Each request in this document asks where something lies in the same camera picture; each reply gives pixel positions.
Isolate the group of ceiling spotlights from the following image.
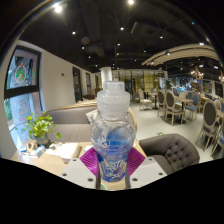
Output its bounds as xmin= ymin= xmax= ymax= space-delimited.
xmin=52 ymin=0 xmax=208 ymax=48

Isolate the grey tufted armchair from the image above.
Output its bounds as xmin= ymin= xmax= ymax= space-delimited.
xmin=138 ymin=132 xmax=201 ymax=176

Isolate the clear plastic water bottle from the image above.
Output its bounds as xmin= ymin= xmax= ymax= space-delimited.
xmin=90 ymin=80 xmax=137 ymax=184

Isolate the green potted plant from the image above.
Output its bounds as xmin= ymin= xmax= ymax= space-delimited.
xmin=22 ymin=112 xmax=63 ymax=146

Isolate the dark-framed window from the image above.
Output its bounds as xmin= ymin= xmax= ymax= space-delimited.
xmin=3 ymin=44 xmax=43 ymax=143

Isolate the small wooden card holder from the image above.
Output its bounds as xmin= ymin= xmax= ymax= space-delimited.
xmin=19 ymin=139 xmax=46 ymax=159

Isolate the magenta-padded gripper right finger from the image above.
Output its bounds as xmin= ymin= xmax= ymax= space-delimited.
xmin=125 ymin=146 xmax=168 ymax=190

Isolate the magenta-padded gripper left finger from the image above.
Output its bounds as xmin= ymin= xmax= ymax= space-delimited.
xmin=61 ymin=146 xmax=102 ymax=191

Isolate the white paper stack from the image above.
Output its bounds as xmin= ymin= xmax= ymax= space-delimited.
xmin=44 ymin=142 xmax=82 ymax=164

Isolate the grey upholstered bench sofa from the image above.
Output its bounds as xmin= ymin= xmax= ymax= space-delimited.
xmin=42 ymin=105 xmax=98 ymax=144

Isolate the group of dining chairs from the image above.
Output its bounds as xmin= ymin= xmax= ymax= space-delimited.
xmin=131 ymin=87 xmax=224 ymax=158

